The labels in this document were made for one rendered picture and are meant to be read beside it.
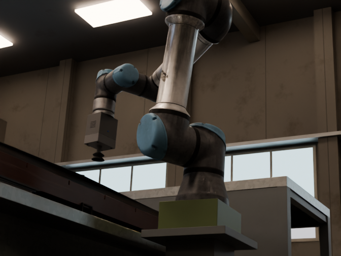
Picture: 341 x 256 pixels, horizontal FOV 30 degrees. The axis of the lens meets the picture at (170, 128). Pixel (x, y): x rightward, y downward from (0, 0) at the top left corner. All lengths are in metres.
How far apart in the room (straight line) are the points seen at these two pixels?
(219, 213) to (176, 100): 0.33
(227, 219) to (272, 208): 0.78
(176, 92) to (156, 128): 0.13
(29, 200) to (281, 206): 1.31
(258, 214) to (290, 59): 8.81
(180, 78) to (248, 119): 9.30
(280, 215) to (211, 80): 9.23
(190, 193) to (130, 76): 0.52
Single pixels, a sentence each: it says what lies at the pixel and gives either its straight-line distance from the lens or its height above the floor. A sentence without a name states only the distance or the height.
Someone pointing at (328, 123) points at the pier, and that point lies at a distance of 10.38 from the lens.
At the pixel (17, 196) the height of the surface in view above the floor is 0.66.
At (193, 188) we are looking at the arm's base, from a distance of 1.73.
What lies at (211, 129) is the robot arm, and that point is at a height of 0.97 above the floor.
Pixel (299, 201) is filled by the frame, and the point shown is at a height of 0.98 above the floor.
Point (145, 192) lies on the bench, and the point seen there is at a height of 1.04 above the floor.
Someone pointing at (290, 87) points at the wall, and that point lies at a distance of 11.01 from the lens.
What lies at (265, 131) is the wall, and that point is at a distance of 10.86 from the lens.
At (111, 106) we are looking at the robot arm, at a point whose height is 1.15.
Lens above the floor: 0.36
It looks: 20 degrees up
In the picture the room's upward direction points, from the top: 3 degrees clockwise
